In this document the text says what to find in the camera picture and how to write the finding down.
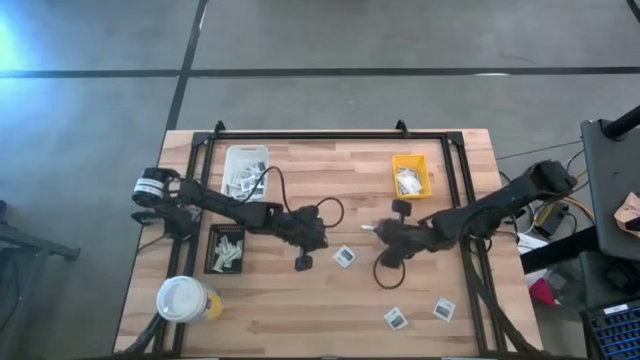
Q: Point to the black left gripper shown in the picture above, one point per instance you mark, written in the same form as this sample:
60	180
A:
310	235

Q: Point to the brown paper bag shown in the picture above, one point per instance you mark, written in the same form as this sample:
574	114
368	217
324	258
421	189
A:
627	215

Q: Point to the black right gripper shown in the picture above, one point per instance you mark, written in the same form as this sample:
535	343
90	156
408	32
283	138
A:
400	237

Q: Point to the yellow plastic basket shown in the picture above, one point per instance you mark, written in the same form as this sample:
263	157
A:
397	160

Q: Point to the black stand base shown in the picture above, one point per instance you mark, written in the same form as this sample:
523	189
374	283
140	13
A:
30	245

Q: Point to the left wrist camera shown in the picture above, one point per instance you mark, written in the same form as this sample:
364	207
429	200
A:
309	210

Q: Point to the black plastic basket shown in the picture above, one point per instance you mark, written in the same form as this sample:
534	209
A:
212	235

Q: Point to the red object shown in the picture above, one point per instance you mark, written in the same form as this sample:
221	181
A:
544	292

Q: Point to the plain white gauze packet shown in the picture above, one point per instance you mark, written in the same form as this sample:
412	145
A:
404	175
412	186

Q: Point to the black power adapter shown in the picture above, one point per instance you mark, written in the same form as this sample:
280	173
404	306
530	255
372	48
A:
550	222

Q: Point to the black table leg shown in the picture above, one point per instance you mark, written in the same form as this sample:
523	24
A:
560	249

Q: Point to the backlit black keyboard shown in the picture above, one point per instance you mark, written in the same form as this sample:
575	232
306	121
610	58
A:
615	332

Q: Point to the white plastic bin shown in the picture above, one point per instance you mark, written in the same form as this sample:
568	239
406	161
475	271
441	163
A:
230	155

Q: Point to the white paper sheet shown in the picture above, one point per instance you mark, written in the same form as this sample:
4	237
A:
530	242

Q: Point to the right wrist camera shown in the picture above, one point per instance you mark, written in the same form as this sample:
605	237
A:
401	207

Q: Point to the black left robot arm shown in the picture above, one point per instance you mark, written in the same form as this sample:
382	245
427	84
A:
225	202

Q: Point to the dark grey side table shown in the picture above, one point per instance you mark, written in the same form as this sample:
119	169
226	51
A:
612	190

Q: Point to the black vertical pole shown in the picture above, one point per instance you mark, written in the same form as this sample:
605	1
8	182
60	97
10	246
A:
622	125

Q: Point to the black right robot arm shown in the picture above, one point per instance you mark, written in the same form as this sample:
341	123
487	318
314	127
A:
500	200

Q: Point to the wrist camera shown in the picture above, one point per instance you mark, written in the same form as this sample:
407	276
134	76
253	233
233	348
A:
401	207
309	210

